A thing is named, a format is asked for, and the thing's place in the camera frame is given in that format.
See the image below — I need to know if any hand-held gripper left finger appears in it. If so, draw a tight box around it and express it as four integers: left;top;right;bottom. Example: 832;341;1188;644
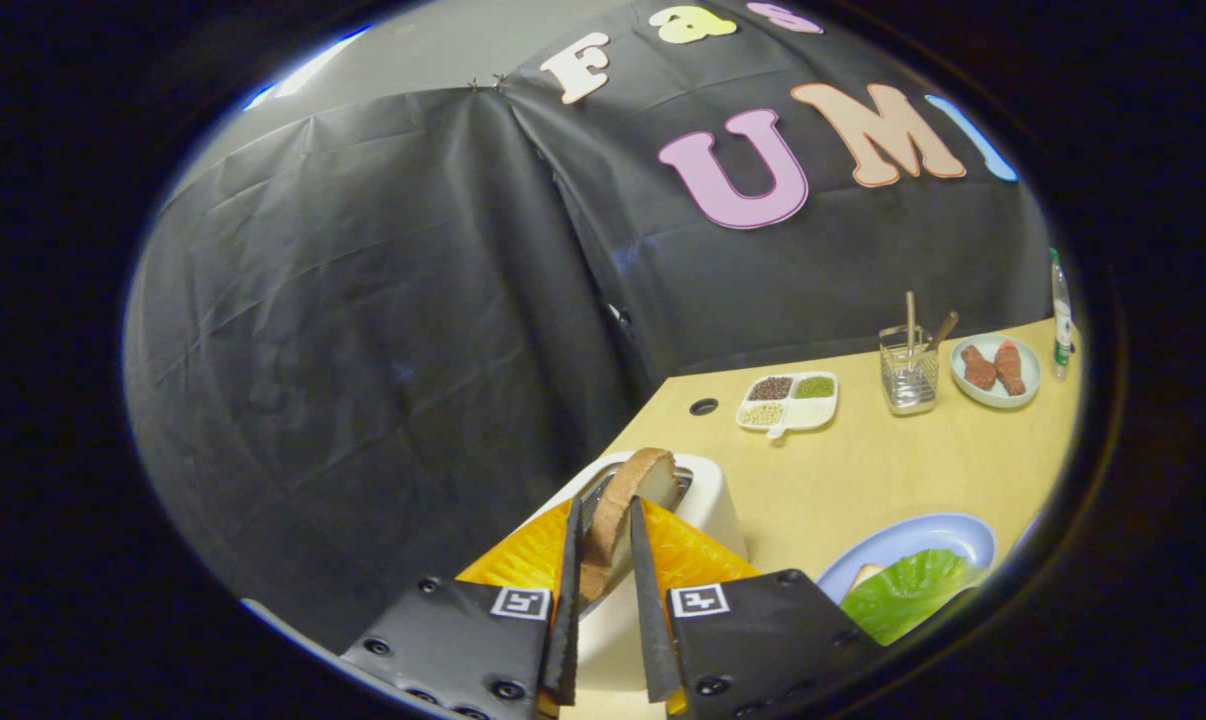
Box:
338;497;584;720

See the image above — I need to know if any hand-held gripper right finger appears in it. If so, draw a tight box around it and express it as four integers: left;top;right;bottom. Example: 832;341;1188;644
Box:
630;497;884;720

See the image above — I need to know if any green lettuce leaf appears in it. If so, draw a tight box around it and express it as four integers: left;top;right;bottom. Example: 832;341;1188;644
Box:
841;548;989;646

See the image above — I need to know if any brown crust bread slice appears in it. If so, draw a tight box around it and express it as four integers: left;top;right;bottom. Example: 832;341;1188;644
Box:
578;447;682;604

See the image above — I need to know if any white toaster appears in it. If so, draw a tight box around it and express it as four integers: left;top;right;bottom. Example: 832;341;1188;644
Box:
523;452;750;691

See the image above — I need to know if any blue round plate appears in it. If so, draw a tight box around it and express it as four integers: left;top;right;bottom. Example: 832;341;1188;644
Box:
816;513;997;606

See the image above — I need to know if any white sectioned condiment tray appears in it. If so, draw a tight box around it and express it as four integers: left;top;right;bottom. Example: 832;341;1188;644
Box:
735;371;840;440

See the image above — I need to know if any black backdrop cloth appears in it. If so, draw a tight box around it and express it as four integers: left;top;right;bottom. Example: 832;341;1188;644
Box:
123;0;1059;651

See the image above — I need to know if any pale green round plate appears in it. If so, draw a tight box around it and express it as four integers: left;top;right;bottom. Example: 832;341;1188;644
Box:
950;334;1042;410

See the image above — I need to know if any clear plastic water bottle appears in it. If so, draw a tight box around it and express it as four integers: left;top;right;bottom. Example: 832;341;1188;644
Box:
1050;248;1074;381

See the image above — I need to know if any wire mesh utensil holder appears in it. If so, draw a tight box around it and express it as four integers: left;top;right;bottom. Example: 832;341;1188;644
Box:
879;324;940;417

